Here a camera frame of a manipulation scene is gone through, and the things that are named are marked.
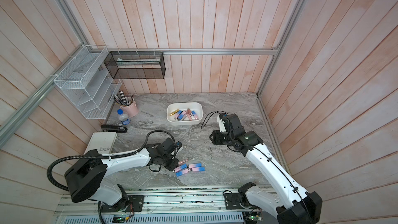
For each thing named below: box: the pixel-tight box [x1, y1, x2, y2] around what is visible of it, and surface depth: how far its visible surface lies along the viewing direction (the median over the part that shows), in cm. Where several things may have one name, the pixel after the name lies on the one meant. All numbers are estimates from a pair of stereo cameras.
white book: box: [83, 131, 118, 156], surface depth 96 cm
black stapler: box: [100, 124, 129, 134], surface depth 100 cm
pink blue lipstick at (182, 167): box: [174, 163, 188, 173], surface depth 85 cm
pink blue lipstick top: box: [174, 109, 184, 121], surface depth 109 cm
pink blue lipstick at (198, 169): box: [191, 166, 206, 172], surface depth 85 cm
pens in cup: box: [112, 90, 135, 107], surface depth 103 cm
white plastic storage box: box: [166, 102, 204, 126], surface depth 109 cm
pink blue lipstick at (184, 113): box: [180, 109, 187, 122], surface depth 108 cm
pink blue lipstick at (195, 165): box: [188, 162, 203, 168], surface depth 87 cm
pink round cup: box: [119, 100, 139, 118], surface depth 103 cm
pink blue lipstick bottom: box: [175, 169, 190, 178], surface depth 84 cm
